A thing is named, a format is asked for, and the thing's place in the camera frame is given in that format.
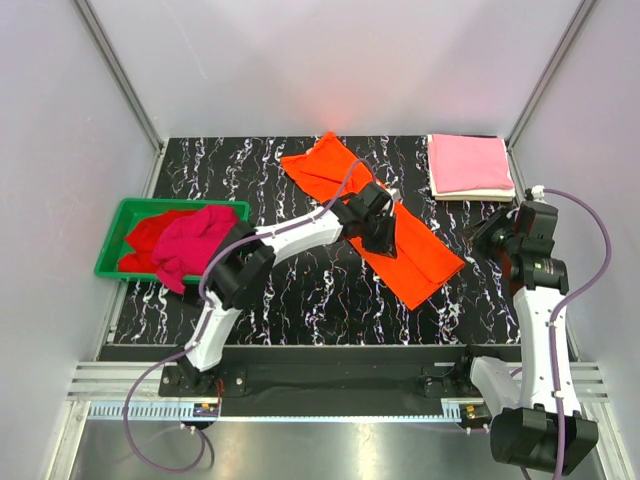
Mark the red t shirt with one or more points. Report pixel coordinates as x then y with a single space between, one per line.
143 239

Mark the aluminium frame rail front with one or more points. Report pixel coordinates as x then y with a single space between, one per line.
138 392

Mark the magenta t shirt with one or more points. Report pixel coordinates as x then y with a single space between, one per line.
185 247

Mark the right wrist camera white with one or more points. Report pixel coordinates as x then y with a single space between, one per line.
535 193

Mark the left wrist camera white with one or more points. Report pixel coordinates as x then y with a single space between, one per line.
394 198

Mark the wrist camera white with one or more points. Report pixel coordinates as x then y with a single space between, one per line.
535 193
394 198

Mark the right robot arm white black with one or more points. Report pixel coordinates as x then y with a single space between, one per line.
537 422

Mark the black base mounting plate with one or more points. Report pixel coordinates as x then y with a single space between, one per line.
398 382

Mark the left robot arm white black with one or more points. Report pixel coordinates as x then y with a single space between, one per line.
238 271

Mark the aluminium corner post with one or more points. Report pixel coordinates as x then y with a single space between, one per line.
106 50
578 21

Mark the cream folded t shirt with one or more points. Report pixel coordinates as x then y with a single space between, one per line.
475 196

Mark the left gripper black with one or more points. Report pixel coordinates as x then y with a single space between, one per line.
386 244

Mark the right aluminium corner post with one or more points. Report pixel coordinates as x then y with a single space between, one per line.
578 21

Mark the black marble pattern mat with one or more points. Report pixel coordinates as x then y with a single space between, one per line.
330 295

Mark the green plastic bin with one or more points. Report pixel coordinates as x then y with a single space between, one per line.
127 216

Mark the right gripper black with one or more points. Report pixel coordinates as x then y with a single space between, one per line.
480 231

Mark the orange t shirt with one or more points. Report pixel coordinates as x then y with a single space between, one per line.
423 263

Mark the left aluminium corner post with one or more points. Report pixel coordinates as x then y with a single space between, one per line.
106 50

